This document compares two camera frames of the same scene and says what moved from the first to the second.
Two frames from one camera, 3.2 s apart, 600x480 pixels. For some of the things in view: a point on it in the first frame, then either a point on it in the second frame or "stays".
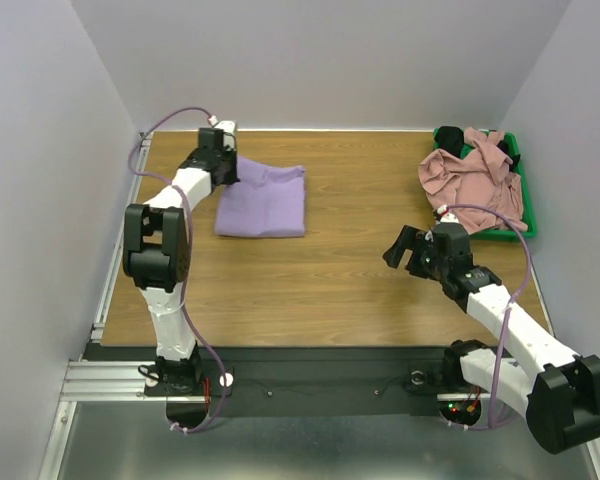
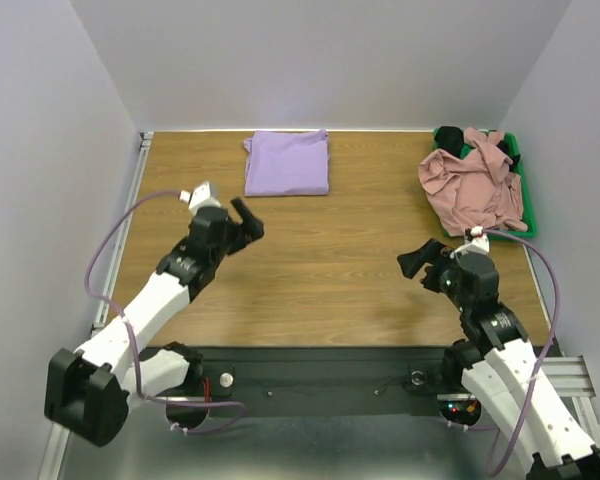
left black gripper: (232, 153) -> (251, 227)
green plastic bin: (528, 211) stays
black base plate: (316, 380) stays
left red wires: (206, 381) stays
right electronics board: (462, 412) stays
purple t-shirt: (267, 201) -> (287, 163)
